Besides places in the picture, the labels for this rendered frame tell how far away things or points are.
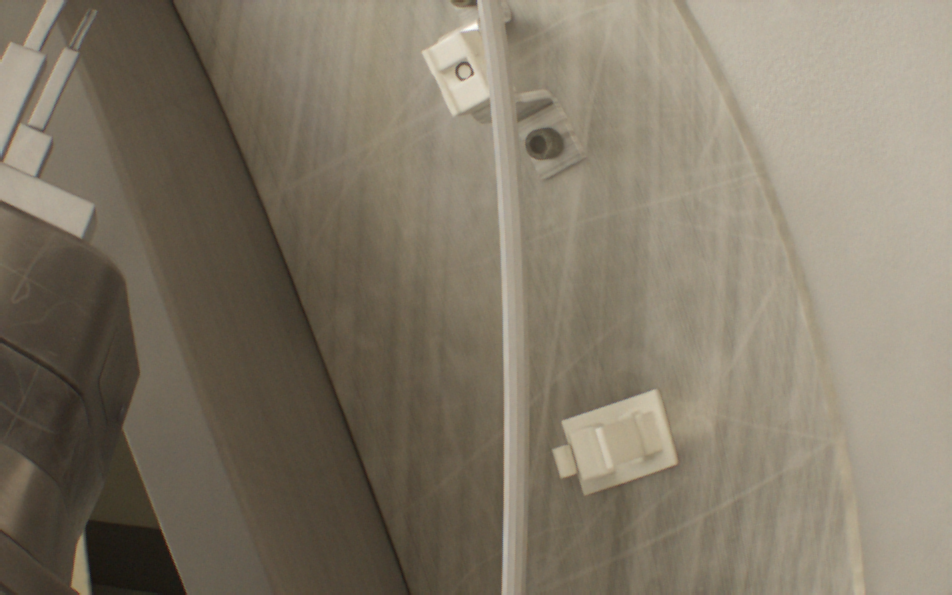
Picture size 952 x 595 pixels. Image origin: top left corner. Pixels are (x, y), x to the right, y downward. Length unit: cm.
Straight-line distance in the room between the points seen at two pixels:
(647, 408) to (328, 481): 7
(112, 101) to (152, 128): 2
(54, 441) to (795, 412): 17
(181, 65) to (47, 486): 17
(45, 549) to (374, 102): 17
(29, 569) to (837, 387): 20
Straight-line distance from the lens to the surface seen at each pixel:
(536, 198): 103
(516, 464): 100
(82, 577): 604
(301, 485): 104
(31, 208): 92
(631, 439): 101
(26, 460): 91
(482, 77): 101
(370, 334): 105
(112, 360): 94
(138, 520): 660
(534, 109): 102
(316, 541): 103
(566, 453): 102
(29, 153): 99
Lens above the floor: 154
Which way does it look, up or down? 10 degrees down
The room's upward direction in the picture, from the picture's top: 3 degrees clockwise
